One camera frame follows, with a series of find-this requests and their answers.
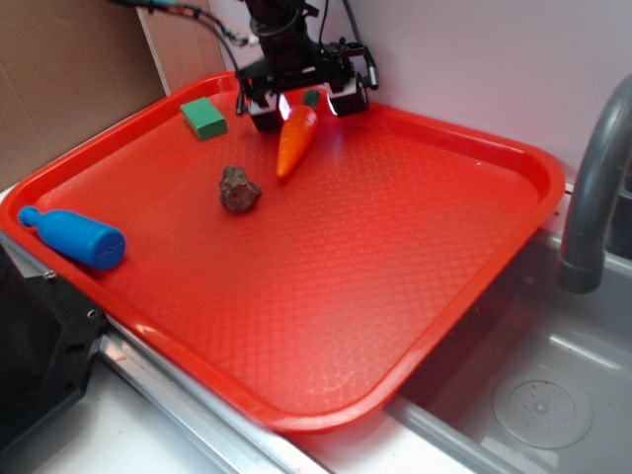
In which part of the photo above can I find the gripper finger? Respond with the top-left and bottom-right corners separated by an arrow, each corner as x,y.
248,94 -> 290,132
326,74 -> 369,118

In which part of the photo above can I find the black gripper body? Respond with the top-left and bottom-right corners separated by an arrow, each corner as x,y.
236,1 -> 379,115

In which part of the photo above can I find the orange toy carrot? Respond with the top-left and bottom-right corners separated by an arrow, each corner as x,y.
276,89 -> 321,179

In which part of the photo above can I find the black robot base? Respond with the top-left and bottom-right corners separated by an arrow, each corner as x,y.
1,250 -> 106,454

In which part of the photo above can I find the green rectangular block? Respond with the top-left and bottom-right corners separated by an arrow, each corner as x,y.
180,98 -> 228,141

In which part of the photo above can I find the brown rock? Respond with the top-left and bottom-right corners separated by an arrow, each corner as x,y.
219,166 -> 262,213

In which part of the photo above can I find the red plastic tray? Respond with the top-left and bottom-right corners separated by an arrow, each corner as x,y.
1,73 -> 565,433

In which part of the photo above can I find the brown cardboard panel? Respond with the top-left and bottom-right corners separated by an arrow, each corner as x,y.
1,1 -> 224,189

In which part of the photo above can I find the blue toy bottle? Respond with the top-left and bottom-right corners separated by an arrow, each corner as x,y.
18,205 -> 127,271

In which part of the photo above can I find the grey sink faucet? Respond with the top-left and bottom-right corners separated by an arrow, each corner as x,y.
557,77 -> 631,293

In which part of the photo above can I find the grey toy sink basin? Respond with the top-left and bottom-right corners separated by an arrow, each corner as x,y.
315,226 -> 632,474

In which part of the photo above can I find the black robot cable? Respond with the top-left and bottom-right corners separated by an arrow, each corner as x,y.
111,0 -> 258,75

